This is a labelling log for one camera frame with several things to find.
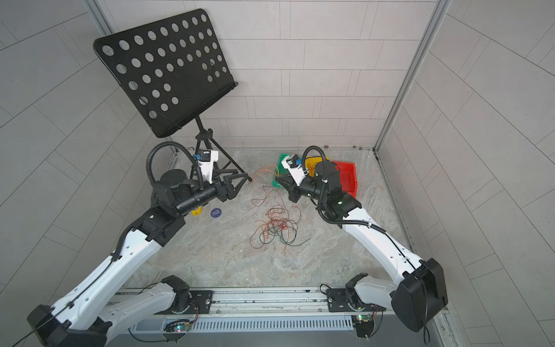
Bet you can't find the red cable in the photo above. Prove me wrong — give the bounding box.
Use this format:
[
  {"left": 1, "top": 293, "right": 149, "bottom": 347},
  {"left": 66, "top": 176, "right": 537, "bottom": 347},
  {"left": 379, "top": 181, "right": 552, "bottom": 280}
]
[{"left": 250, "top": 184, "right": 304, "bottom": 254}]

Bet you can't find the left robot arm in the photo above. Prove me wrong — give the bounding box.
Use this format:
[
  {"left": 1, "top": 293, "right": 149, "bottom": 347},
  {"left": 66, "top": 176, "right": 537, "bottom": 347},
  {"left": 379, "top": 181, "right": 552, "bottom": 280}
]
[{"left": 27, "top": 141, "right": 250, "bottom": 346}]

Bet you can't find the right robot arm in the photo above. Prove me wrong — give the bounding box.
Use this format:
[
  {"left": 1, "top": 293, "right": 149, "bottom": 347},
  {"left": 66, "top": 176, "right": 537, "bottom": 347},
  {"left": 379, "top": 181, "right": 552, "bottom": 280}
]
[{"left": 275, "top": 145, "right": 448, "bottom": 332}]

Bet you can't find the green plastic bin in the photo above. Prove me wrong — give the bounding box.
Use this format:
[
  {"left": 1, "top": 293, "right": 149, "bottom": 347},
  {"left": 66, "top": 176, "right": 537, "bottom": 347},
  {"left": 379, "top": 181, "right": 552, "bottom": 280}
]
[{"left": 272, "top": 153, "right": 290, "bottom": 188}]

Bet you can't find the purple round token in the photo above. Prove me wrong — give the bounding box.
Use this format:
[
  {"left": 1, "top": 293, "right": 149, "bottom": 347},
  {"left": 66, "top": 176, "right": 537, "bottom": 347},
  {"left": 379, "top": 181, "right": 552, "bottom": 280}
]
[{"left": 210, "top": 208, "right": 222, "bottom": 218}]

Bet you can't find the yellow plastic bin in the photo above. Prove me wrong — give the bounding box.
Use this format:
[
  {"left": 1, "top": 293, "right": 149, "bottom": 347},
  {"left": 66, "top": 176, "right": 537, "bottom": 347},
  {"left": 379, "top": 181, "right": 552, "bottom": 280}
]
[{"left": 304, "top": 156, "right": 329, "bottom": 177}]

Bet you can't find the yellow triangular plastic block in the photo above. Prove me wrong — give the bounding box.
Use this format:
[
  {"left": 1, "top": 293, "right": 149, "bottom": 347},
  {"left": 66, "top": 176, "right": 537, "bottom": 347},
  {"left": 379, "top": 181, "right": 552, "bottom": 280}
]
[{"left": 191, "top": 207, "right": 202, "bottom": 216}]

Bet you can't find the red plastic bin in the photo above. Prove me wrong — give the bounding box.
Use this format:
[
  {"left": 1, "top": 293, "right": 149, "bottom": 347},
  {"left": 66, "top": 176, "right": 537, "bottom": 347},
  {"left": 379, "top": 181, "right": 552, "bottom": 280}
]
[{"left": 331, "top": 161, "right": 358, "bottom": 198}]

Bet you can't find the black perforated music stand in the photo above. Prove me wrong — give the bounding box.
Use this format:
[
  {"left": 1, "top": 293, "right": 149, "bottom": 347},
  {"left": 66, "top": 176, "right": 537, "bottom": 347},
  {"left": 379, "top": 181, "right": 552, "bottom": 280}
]
[{"left": 93, "top": 9, "right": 238, "bottom": 181}]

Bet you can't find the left green circuit board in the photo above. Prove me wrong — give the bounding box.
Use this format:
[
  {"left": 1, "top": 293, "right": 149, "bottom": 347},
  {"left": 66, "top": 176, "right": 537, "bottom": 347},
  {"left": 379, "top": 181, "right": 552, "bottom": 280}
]
[{"left": 164, "top": 319, "right": 195, "bottom": 333}]

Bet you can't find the green circuit board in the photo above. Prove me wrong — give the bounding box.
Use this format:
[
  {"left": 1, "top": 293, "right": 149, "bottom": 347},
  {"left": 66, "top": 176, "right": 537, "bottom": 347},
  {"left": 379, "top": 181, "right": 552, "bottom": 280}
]
[
  {"left": 164, "top": 319, "right": 195, "bottom": 333},
  {"left": 351, "top": 315, "right": 375, "bottom": 339}
]

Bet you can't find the right green circuit board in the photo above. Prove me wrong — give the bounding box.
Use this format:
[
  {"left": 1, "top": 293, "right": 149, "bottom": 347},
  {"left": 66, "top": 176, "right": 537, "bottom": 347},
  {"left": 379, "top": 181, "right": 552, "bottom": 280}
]
[{"left": 351, "top": 315, "right": 375, "bottom": 339}]

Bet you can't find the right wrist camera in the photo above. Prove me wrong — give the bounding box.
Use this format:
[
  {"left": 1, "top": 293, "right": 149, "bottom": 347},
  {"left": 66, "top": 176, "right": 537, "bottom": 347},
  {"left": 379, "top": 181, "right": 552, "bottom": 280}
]
[{"left": 281, "top": 154, "right": 306, "bottom": 182}]

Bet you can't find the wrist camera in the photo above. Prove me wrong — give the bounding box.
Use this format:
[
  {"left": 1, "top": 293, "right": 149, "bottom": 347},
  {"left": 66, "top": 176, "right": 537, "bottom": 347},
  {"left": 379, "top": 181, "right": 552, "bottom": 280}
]
[
  {"left": 281, "top": 154, "right": 306, "bottom": 182},
  {"left": 193, "top": 150, "right": 219, "bottom": 184}
]

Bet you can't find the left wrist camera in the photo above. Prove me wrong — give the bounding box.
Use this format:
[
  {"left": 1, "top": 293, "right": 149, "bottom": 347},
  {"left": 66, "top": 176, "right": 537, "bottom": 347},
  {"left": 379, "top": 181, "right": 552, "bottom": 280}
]
[{"left": 193, "top": 150, "right": 219, "bottom": 184}]

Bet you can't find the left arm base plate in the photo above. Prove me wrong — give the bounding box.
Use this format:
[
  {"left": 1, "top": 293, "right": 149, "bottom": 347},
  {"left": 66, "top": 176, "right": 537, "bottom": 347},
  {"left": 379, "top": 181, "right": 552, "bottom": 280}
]
[{"left": 170, "top": 290, "right": 214, "bottom": 315}]

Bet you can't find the aluminium mounting rail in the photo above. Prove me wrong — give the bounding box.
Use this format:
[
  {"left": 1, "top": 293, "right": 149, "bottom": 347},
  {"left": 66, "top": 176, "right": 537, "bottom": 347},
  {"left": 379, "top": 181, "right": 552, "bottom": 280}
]
[{"left": 86, "top": 283, "right": 447, "bottom": 322}]

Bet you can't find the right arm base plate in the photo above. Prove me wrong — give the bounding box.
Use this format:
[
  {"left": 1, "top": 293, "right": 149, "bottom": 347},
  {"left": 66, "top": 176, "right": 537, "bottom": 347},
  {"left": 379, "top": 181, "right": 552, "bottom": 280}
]
[{"left": 323, "top": 288, "right": 386, "bottom": 315}]

